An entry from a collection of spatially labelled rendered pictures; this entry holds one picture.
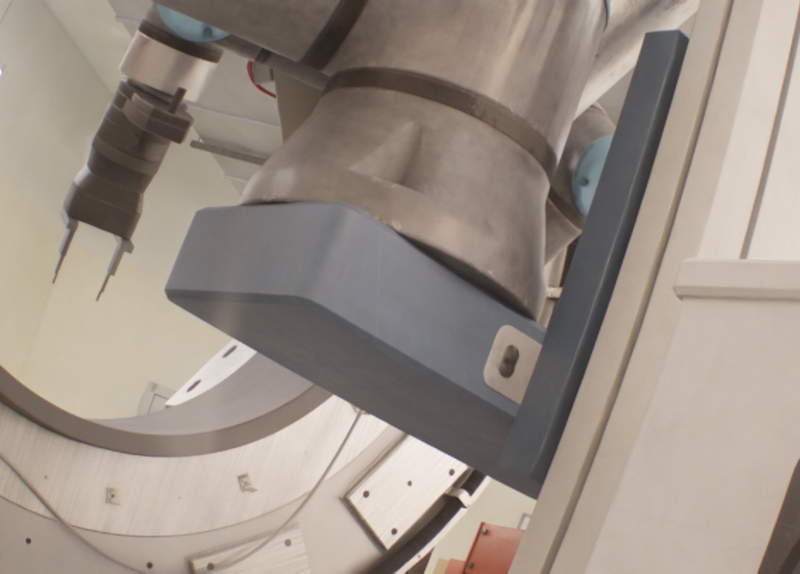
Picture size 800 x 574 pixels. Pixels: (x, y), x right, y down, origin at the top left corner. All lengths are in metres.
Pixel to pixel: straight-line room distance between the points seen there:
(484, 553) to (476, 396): 1.83
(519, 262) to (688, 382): 0.23
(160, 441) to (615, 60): 0.68
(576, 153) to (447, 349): 0.88
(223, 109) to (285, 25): 8.40
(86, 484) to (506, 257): 1.02
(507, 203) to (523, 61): 0.09
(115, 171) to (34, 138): 9.90
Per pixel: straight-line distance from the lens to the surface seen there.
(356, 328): 0.81
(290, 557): 1.94
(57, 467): 1.78
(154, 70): 1.37
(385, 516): 2.01
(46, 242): 11.90
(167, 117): 1.33
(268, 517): 1.92
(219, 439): 1.82
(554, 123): 0.92
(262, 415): 1.85
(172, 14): 1.23
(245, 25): 0.93
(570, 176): 1.71
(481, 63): 0.89
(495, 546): 2.68
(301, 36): 0.92
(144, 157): 1.39
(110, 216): 1.41
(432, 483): 2.05
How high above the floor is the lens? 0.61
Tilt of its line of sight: 15 degrees up
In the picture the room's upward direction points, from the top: 21 degrees clockwise
